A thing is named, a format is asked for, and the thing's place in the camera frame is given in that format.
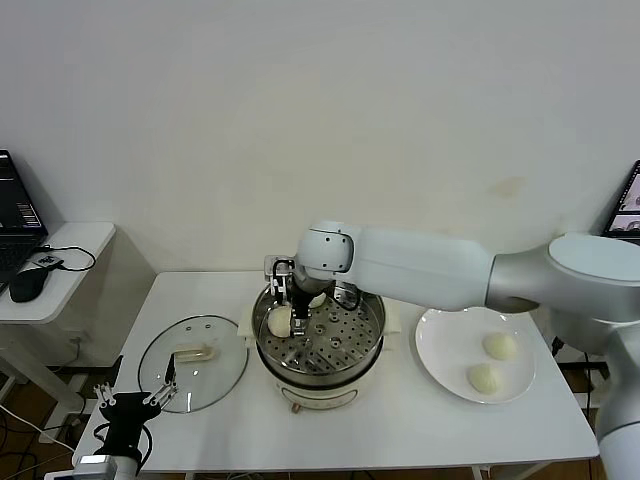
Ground glass pot lid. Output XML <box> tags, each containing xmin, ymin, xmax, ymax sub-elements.
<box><xmin>138</xmin><ymin>314</ymin><xmax>250</xmax><ymax>414</ymax></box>

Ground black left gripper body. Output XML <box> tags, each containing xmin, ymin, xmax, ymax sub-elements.
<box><xmin>105</xmin><ymin>391</ymin><xmax>164</xmax><ymax>457</ymax></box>

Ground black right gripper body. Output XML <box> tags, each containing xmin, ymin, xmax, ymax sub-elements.
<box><xmin>288</xmin><ymin>269</ymin><xmax>334</xmax><ymax>321</ymax></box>

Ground white power strip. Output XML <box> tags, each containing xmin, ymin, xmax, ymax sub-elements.
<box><xmin>38</xmin><ymin>417</ymin><xmax>84</xmax><ymax>446</ymax></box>

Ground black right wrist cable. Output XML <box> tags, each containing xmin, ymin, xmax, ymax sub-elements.
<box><xmin>331</xmin><ymin>285</ymin><xmax>364</xmax><ymax>312</ymax></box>

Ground white round plate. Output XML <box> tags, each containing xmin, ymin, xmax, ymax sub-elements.
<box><xmin>414</xmin><ymin>305</ymin><xmax>536</xmax><ymax>405</ymax></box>

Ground black laptop with dark screen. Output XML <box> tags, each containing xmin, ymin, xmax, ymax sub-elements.
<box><xmin>0</xmin><ymin>149</ymin><xmax>50</xmax><ymax>296</ymax></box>

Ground white side table with mouse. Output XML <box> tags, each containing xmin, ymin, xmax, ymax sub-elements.
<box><xmin>0</xmin><ymin>222</ymin><xmax>117</xmax><ymax>416</ymax></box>

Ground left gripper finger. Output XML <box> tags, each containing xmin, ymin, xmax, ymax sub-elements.
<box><xmin>93</xmin><ymin>355</ymin><xmax>124</xmax><ymax>412</ymax></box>
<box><xmin>141</xmin><ymin>351</ymin><xmax>180</xmax><ymax>408</ymax></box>

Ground stainless steel steamer basket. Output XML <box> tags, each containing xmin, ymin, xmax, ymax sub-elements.
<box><xmin>251</xmin><ymin>279</ymin><xmax>387</xmax><ymax>376</ymax></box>

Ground white lid handle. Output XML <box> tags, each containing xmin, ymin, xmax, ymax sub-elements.
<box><xmin>172</xmin><ymin>343</ymin><xmax>217</xmax><ymax>364</ymax></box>

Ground black dongle with sticker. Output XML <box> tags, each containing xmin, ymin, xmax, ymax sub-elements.
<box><xmin>32</xmin><ymin>253</ymin><xmax>65</xmax><ymax>272</ymax></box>

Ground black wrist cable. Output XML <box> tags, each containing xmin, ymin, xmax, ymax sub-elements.
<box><xmin>91</xmin><ymin>422</ymin><xmax>154</xmax><ymax>475</ymax></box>
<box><xmin>331</xmin><ymin>285</ymin><xmax>364</xmax><ymax>312</ymax></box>

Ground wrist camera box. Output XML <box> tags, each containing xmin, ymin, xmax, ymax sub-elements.
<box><xmin>263</xmin><ymin>254</ymin><xmax>298</xmax><ymax>304</ymax></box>
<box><xmin>72</xmin><ymin>453</ymin><xmax>119</xmax><ymax>480</ymax></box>

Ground grey laptop with pale screen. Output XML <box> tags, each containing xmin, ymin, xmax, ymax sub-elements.
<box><xmin>602</xmin><ymin>160</ymin><xmax>640</xmax><ymax>240</ymax></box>

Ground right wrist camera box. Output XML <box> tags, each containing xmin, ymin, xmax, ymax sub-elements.
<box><xmin>263</xmin><ymin>254</ymin><xmax>298</xmax><ymax>304</ymax></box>

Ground black computer mouse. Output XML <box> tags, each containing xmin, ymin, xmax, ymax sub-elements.
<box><xmin>10</xmin><ymin>268</ymin><xmax>51</xmax><ymax>304</ymax></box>

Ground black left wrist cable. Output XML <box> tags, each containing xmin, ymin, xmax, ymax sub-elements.
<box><xmin>91</xmin><ymin>422</ymin><xmax>154</xmax><ymax>475</ymax></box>

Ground cream electric cooking pot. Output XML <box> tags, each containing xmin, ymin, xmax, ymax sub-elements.
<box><xmin>238</xmin><ymin>302</ymin><xmax>403</xmax><ymax>416</ymax></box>

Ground black looped dongle cable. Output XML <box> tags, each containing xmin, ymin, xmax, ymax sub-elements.
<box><xmin>34</xmin><ymin>244</ymin><xmax>97</xmax><ymax>274</ymax></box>

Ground black cable with adapter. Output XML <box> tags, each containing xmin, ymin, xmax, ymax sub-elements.
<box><xmin>551</xmin><ymin>337</ymin><xmax>609</xmax><ymax>416</ymax></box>

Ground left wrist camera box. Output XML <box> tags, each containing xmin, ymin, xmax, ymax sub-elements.
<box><xmin>72</xmin><ymin>453</ymin><xmax>119</xmax><ymax>480</ymax></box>

